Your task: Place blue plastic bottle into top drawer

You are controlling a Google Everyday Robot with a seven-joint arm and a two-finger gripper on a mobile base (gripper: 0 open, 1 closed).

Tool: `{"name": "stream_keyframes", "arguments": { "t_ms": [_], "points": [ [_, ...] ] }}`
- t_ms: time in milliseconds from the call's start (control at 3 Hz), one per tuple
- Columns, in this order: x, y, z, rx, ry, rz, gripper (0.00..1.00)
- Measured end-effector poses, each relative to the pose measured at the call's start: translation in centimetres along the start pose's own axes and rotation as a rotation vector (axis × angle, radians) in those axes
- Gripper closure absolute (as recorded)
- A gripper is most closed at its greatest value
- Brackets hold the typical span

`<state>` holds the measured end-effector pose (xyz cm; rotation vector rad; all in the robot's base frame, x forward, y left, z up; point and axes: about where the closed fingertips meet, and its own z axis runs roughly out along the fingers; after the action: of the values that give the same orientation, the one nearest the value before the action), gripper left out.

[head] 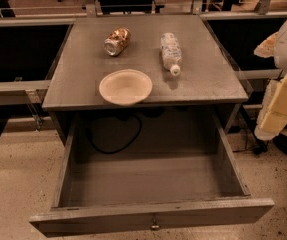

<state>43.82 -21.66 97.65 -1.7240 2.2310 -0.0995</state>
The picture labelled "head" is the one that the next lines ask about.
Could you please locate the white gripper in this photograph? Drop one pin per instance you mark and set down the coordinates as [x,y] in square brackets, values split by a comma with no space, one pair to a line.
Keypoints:
[273,111]

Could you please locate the clear plastic water bottle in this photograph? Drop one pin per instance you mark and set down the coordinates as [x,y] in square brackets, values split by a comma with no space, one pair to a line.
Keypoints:
[171,53]

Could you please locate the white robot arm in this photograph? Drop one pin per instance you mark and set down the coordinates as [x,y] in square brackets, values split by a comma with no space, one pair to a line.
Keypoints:
[280,60]

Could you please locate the open grey top drawer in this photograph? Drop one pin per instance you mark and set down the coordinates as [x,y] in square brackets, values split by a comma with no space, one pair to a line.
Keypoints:
[178,167]

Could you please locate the metal drawer knob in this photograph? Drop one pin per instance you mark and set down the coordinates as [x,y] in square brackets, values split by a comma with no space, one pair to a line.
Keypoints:
[155,226]

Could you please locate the grey wooden cabinet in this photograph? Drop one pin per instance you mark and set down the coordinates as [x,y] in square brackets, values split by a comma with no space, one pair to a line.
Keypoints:
[206,77]

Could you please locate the white paper bowl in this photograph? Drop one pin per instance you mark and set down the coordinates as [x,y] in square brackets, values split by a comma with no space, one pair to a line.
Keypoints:
[125,87]

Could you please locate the crushed gold soda can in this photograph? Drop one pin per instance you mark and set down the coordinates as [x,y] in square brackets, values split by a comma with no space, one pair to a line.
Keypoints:
[117,41]

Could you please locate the grey metal frame rail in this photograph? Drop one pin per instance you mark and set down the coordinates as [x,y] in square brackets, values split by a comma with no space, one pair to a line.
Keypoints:
[22,92]

